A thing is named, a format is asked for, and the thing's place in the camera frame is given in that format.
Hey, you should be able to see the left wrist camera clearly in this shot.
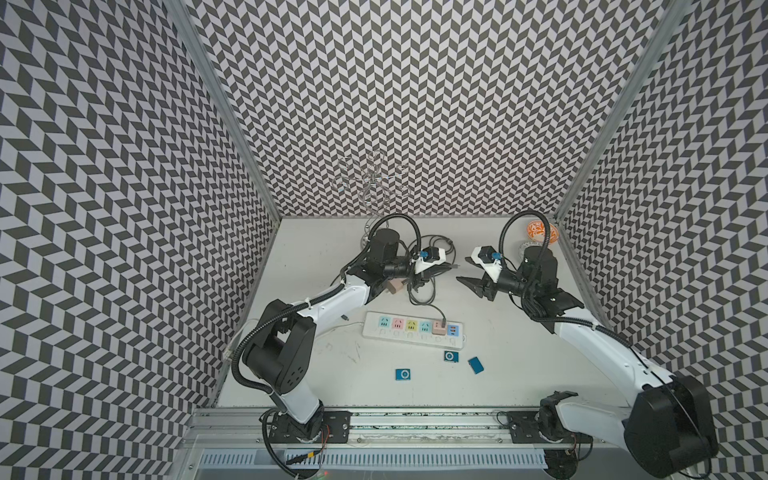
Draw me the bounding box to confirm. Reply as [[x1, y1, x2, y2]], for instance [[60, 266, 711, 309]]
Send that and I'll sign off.
[[414, 246, 447, 274]]

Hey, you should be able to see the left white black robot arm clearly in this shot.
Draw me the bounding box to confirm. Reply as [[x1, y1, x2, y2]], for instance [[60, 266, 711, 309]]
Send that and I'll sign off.
[[230, 213, 452, 442]]

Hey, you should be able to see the orange patterned bowl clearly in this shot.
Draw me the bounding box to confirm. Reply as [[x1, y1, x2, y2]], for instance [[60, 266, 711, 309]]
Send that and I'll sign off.
[[526, 220, 560, 244]]

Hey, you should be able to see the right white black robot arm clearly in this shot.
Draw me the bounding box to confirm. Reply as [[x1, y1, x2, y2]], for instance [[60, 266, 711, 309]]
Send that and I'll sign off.
[[458, 209, 719, 479]]

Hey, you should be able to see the pink charger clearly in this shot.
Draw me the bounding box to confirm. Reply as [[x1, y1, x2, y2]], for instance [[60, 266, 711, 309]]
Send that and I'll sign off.
[[386, 279, 404, 294], [432, 321, 448, 337]]

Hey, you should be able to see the white colourful power strip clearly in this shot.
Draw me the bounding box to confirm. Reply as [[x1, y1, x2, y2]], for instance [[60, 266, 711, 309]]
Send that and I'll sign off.
[[362, 311, 466, 350]]

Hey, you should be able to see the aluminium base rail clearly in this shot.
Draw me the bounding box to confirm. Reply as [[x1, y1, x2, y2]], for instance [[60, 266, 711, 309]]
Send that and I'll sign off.
[[179, 406, 661, 451]]

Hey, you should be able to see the teal mp3 player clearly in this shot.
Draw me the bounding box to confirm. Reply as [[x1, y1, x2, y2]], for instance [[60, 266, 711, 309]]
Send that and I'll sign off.
[[468, 357, 485, 374]]

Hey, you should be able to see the chrome wire cup stand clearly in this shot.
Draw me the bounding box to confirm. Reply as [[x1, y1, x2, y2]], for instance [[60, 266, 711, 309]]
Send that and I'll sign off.
[[335, 150, 411, 248]]

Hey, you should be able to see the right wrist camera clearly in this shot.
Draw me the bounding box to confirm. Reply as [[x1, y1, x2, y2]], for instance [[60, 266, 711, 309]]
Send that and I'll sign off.
[[470, 246, 503, 283]]

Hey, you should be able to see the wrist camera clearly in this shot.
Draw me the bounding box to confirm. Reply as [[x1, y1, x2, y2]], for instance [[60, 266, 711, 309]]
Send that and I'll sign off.
[[470, 246, 503, 283], [414, 246, 447, 274]]

